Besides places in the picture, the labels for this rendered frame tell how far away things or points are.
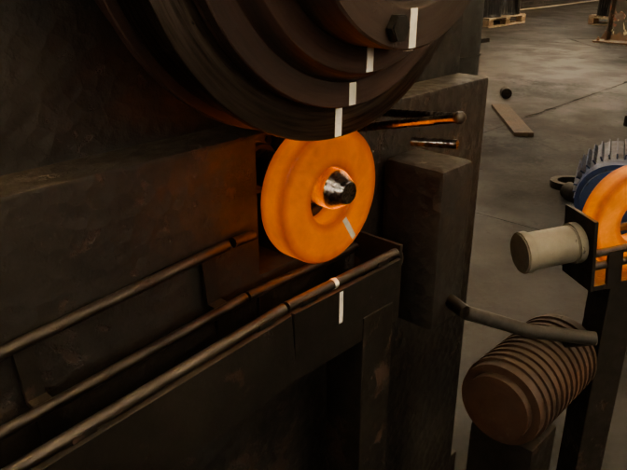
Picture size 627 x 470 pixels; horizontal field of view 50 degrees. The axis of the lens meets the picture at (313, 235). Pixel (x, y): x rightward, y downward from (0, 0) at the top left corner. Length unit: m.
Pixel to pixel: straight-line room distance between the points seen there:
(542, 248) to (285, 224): 0.42
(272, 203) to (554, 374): 0.51
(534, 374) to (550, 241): 0.18
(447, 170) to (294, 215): 0.27
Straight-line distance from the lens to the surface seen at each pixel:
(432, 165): 0.89
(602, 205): 1.00
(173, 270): 0.70
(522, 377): 0.97
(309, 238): 0.72
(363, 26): 0.57
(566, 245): 0.99
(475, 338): 2.08
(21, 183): 0.63
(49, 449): 0.60
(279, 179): 0.68
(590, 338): 1.03
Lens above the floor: 1.06
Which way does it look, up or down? 23 degrees down
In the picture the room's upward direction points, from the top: straight up
